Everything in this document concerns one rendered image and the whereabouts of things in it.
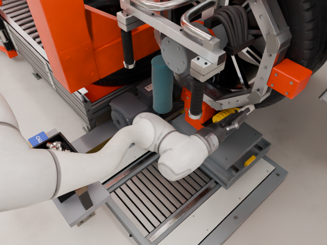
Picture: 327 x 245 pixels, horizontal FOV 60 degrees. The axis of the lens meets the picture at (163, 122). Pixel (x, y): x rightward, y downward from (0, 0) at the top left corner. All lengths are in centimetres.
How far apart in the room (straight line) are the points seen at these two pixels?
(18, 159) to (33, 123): 152
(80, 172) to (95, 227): 95
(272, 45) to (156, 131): 43
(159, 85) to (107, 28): 36
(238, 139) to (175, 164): 73
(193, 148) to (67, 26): 68
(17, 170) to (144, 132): 48
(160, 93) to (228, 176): 59
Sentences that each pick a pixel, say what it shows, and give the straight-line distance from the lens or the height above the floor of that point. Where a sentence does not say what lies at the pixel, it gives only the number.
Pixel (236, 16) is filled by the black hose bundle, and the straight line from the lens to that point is 80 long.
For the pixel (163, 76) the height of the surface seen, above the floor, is 69.
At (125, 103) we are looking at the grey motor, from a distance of 142.
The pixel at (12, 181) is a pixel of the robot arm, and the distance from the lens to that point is 53.
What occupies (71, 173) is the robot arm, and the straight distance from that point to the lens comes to 59.
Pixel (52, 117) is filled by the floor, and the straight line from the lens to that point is 204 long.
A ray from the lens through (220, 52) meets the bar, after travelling 75.
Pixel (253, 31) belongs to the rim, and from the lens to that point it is 103.
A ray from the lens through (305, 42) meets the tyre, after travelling 93.
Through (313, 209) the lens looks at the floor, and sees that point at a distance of 172.
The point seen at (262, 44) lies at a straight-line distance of 123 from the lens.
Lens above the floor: 140
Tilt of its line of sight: 48 degrees down
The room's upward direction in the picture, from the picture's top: straight up
